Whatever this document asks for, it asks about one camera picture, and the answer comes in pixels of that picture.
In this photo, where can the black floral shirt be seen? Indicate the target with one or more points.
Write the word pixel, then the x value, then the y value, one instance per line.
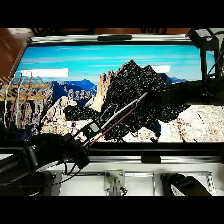
pixel 133 83

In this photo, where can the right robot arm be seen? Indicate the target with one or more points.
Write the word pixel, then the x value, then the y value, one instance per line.
pixel 190 95

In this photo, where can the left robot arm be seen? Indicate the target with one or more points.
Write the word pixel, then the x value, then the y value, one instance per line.
pixel 33 156

